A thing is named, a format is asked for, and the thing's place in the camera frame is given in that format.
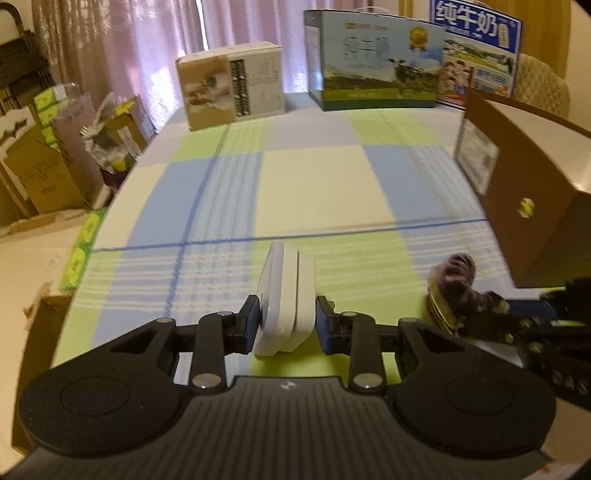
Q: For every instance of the green tissue packs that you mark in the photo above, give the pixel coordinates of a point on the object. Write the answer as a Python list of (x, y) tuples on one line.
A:
[(81, 251)]

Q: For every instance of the milk carton box with cows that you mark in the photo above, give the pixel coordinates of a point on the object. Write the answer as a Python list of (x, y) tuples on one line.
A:
[(359, 60)]

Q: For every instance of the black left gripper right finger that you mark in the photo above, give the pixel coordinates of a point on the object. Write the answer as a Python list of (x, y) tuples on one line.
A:
[(365, 341)]

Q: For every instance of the white power adapter plug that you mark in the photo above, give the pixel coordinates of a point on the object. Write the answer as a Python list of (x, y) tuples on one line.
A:
[(286, 293)]

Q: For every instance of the brown cardboard shoe box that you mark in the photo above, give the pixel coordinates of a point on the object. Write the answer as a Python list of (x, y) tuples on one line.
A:
[(530, 171)]

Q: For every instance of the dark purple hair scrunchie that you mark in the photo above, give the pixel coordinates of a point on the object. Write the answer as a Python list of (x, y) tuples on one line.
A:
[(452, 298)]

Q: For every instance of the pink curtain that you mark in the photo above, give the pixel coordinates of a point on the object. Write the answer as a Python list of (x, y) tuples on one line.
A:
[(130, 47)]

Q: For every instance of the beige white product box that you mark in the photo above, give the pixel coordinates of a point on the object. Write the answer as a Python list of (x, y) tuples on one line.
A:
[(231, 84)]

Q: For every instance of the cardboard boxes on floor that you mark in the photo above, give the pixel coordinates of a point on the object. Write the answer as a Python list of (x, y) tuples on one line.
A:
[(61, 151)]

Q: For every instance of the beige quilted chair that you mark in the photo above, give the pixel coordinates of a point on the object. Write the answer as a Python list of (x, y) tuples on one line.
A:
[(537, 85)]

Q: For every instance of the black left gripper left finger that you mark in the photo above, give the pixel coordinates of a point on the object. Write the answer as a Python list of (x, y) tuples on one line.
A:
[(160, 343)]

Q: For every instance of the blue white milk carton box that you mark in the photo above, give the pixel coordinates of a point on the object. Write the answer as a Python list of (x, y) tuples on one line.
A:
[(480, 51)]

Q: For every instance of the checkered bed sheet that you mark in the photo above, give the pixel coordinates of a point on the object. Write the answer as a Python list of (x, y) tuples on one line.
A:
[(374, 196)]

